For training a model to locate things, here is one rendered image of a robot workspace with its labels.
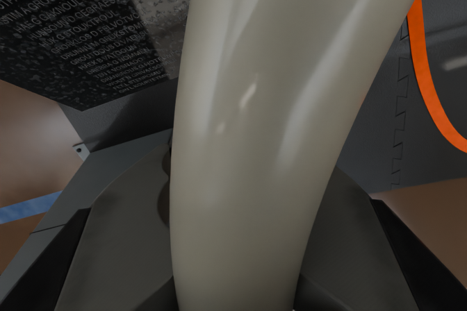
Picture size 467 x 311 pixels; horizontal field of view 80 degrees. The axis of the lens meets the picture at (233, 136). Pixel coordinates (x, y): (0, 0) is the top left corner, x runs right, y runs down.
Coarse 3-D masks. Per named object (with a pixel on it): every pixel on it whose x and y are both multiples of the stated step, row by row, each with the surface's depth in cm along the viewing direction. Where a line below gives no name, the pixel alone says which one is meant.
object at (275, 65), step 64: (192, 0) 4; (256, 0) 3; (320, 0) 3; (384, 0) 3; (192, 64) 4; (256, 64) 3; (320, 64) 3; (192, 128) 4; (256, 128) 4; (320, 128) 4; (192, 192) 4; (256, 192) 4; (320, 192) 5; (192, 256) 5; (256, 256) 5
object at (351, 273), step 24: (336, 168) 10; (336, 192) 9; (360, 192) 9; (336, 216) 8; (360, 216) 8; (312, 240) 8; (336, 240) 8; (360, 240) 8; (384, 240) 8; (312, 264) 7; (336, 264) 7; (360, 264) 7; (384, 264) 7; (312, 288) 7; (336, 288) 6; (360, 288) 6; (384, 288) 6; (408, 288) 6
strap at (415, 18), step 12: (420, 0) 87; (408, 12) 89; (420, 12) 89; (408, 24) 91; (420, 24) 91; (420, 36) 93; (420, 48) 95; (420, 60) 97; (420, 72) 99; (420, 84) 102; (432, 84) 102; (432, 96) 104; (432, 108) 107; (444, 120) 110; (444, 132) 113; (456, 132) 113; (456, 144) 116
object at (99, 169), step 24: (120, 144) 116; (144, 144) 109; (96, 168) 106; (120, 168) 99; (72, 192) 97; (96, 192) 91; (48, 216) 89; (48, 240) 79; (24, 264) 74; (0, 288) 70
